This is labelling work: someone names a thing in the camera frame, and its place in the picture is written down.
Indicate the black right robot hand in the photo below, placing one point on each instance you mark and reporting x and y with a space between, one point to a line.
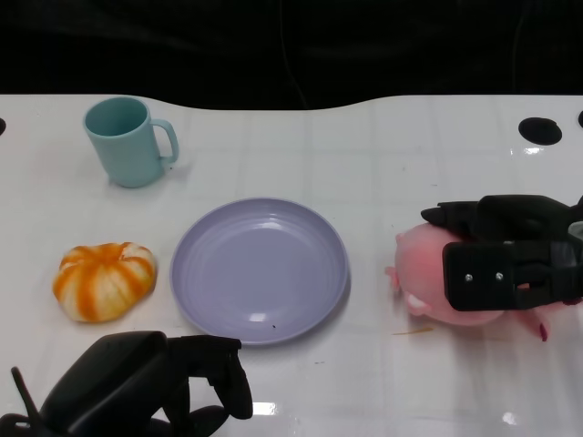
492 273

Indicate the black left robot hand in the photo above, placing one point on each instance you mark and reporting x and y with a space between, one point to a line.
123 378

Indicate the pink plush doll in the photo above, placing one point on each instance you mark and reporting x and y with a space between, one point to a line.
419 264

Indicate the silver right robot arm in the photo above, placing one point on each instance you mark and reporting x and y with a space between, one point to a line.
578 230

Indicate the lavender round plate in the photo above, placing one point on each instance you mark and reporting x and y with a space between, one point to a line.
259 268

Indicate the orange white striped pumpkin toy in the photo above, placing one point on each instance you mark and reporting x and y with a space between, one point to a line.
102 282

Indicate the thin orange strand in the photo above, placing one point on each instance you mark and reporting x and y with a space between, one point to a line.
412 332

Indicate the black round table grommet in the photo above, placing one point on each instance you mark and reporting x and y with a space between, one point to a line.
580 119
2 127
539 131

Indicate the light teal mug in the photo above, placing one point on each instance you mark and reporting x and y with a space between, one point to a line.
125 145

